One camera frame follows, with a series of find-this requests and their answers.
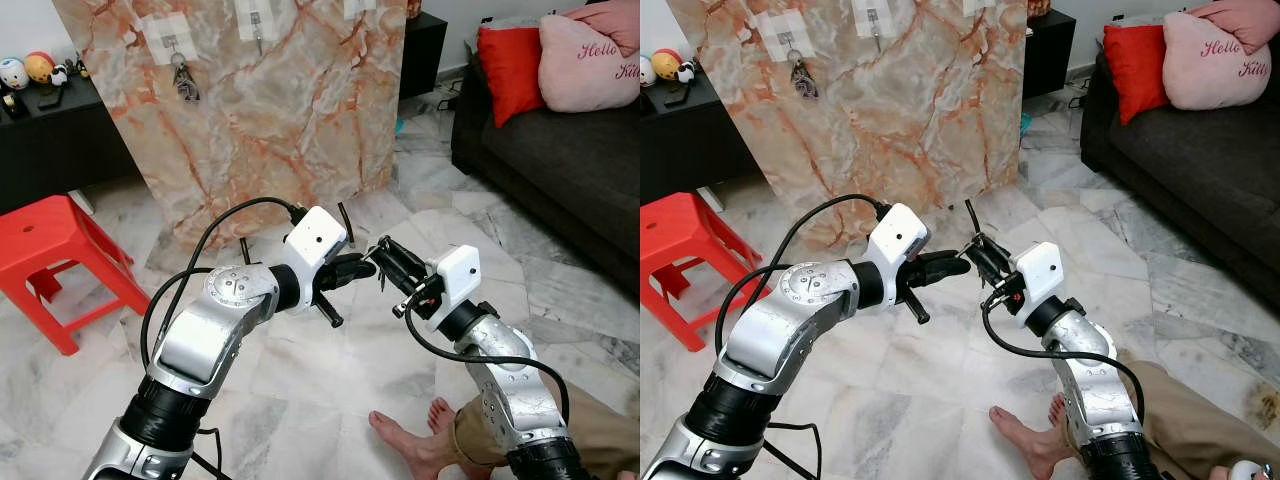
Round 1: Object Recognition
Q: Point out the pink Hello Kitty cushion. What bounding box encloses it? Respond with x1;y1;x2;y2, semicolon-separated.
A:
538;15;641;113
1162;12;1273;111

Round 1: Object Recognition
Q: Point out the dark fabric sofa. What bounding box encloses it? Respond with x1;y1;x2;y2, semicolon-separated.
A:
450;0;641;301
1080;0;1280;336

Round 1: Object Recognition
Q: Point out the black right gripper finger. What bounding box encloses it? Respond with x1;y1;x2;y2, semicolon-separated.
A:
383;237;433;279
372;248;421;296
965;246;1006;291
975;235;1016;276

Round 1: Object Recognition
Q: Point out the red plastic stool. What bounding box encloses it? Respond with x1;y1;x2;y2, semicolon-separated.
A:
0;195;151;356
640;192;746;353

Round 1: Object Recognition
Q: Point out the bunch of keys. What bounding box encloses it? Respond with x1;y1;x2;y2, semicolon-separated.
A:
170;55;201;103
788;55;821;101

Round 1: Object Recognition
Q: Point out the plain pink cushion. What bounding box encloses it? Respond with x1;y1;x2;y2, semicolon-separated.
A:
560;0;641;58
1185;0;1280;56

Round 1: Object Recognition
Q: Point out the marble pattern board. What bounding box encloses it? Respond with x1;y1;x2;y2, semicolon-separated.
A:
52;0;409;251
665;0;1031;251

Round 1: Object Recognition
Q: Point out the red cushion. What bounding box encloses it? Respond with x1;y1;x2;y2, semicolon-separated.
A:
1103;23;1171;126
476;25;546;128

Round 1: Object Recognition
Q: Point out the black low cabinet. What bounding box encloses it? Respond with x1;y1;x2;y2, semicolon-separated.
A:
640;75;761;201
0;70;141;216

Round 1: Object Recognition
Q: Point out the person's khaki trouser leg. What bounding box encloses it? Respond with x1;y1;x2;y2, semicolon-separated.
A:
452;375;641;476
1120;350;1280;476

